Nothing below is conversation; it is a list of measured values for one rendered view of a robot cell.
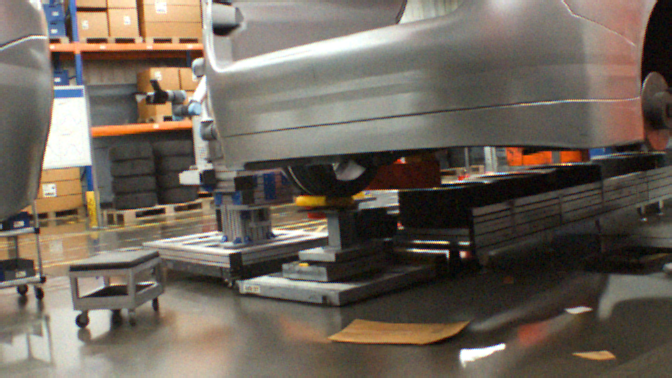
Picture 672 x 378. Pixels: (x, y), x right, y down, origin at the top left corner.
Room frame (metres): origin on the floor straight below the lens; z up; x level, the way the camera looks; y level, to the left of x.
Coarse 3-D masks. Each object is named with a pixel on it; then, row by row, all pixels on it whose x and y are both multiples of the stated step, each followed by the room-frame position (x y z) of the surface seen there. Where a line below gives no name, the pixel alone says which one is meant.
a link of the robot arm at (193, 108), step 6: (204, 78) 4.82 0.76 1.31; (204, 84) 4.79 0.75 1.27; (198, 90) 4.76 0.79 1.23; (204, 90) 4.77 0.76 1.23; (192, 96) 4.76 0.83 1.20; (198, 96) 4.73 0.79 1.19; (204, 96) 4.76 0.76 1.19; (192, 102) 4.70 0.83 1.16; (198, 102) 4.72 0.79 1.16; (186, 108) 4.69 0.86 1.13; (192, 108) 4.66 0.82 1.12; (198, 108) 4.69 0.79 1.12; (186, 114) 4.71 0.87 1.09; (192, 114) 4.69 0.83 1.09; (198, 114) 4.69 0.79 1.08
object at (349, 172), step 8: (352, 160) 4.67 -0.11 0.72; (328, 168) 4.58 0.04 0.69; (344, 168) 4.67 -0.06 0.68; (352, 168) 4.61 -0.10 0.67; (360, 168) 4.56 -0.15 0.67; (368, 168) 4.54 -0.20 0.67; (328, 176) 4.31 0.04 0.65; (336, 176) 4.62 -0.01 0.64; (344, 176) 4.57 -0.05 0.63; (352, 176) 4.52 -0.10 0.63; (360, 176) 4.49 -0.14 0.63
